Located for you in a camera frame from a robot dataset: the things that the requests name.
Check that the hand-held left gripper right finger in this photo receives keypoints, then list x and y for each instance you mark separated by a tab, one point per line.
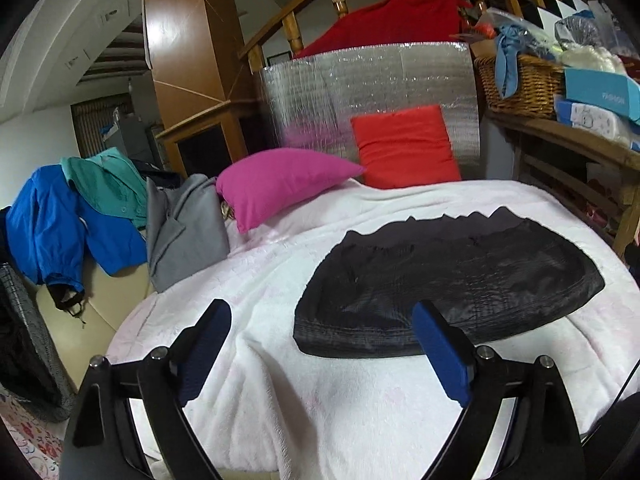
442	355

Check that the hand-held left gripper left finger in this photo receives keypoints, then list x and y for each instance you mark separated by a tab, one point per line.
200	355

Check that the black quilted jacket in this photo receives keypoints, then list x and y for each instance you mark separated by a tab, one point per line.
450	270

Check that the beige sofa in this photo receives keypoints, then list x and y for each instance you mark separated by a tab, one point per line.
100	320

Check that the white fleece blanket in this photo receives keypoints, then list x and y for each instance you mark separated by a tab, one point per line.
300	410

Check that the grey garment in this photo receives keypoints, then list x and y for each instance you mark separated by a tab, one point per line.
185	235

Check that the dark woven laundry basket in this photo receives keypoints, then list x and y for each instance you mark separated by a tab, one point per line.
30	350

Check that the floral floor mat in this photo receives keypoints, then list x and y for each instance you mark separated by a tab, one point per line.
35	445

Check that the teal shirt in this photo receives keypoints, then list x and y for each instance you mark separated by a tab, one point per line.
110	185

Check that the pink pillow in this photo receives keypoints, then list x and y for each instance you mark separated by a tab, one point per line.
280	180

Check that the blue jacket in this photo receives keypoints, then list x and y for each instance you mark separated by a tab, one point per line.
45	220

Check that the red pillow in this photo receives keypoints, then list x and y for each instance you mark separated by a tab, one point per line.
405	147

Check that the grey metal cabinet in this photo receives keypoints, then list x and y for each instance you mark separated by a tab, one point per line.
130	140

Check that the wooden low cabinet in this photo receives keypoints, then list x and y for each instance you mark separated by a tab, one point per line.
200	120

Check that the wooden table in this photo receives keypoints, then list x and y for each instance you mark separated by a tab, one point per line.
575	135

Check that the wicker basket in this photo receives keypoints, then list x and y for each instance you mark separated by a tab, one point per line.
525	87

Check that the white patterned tissue pack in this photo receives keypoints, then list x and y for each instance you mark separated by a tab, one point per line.
595	120

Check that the silver foil insulation mat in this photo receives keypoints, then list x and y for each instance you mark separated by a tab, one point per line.
380	75

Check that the blue cloth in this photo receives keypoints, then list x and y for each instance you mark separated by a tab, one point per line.
505	70

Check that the light blue cardboard box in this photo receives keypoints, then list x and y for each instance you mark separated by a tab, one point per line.
600	90

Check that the wooden pillar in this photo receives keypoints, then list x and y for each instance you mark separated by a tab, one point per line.
185	35

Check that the cream cloth bundle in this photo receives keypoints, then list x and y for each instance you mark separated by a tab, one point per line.
590	57

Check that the wooden stair railing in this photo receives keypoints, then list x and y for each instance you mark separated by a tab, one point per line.
292	35

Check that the red cloth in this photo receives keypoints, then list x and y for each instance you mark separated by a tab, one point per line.
395	20

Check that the dark speckled plastic bag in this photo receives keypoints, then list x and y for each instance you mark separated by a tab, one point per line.
580	30

